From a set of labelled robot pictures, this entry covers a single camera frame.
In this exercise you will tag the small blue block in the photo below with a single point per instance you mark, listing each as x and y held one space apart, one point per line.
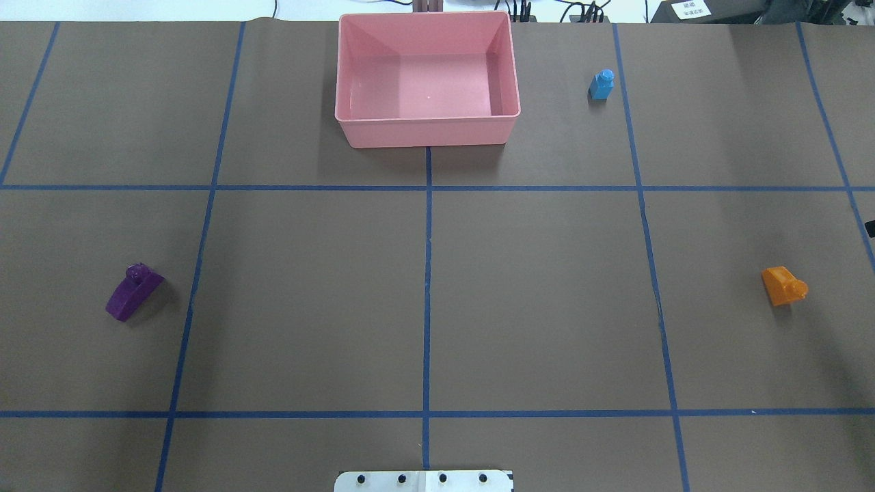
602 85

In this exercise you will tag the purple sloped block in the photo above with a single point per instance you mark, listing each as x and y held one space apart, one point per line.
139 282

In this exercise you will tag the orange sloped block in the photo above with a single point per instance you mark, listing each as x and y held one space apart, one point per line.
783 288

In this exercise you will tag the pink plastic box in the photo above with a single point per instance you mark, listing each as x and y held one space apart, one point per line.
407 80

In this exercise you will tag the brown paper table mat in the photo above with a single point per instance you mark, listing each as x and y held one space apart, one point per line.
582 306

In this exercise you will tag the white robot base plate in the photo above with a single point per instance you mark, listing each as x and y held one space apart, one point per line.
426 480

